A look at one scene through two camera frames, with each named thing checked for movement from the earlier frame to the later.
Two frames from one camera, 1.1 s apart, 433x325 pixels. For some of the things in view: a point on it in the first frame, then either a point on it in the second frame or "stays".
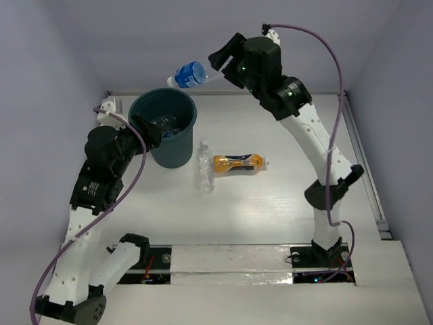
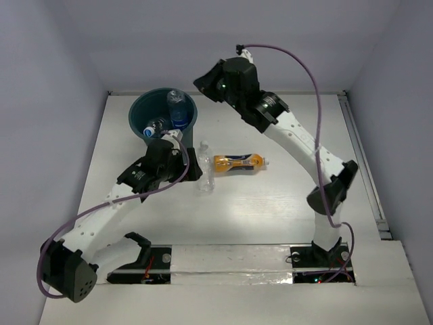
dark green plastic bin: (175, 151) stays
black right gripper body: (235, 72) to (222, 90)
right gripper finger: (233, 47) to (206, 82)
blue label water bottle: (192, 73) to (177, 110)
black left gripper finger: (151, 131) to (194, 172)
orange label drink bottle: (248, 162) stays
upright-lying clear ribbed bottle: (205, 168) stays
